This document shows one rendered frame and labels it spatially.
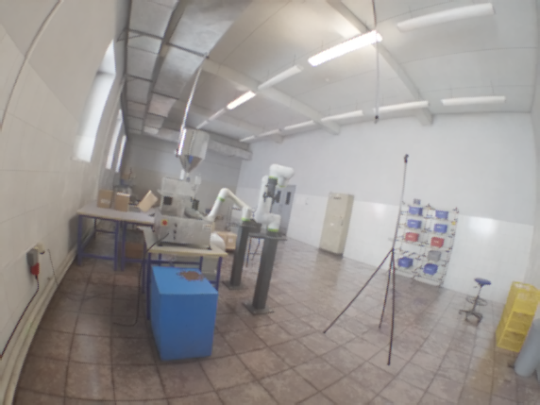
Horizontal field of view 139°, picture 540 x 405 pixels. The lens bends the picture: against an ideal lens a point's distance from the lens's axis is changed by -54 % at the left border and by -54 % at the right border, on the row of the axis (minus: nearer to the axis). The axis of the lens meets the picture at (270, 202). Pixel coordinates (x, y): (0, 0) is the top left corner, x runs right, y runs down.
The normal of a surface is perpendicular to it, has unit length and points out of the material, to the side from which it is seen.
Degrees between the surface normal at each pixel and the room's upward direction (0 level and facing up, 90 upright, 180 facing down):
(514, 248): 90
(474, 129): 90
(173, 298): 90
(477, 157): 90
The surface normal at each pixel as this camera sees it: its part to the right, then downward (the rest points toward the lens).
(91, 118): 0.57, 0.11
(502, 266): -0.80, -0.15
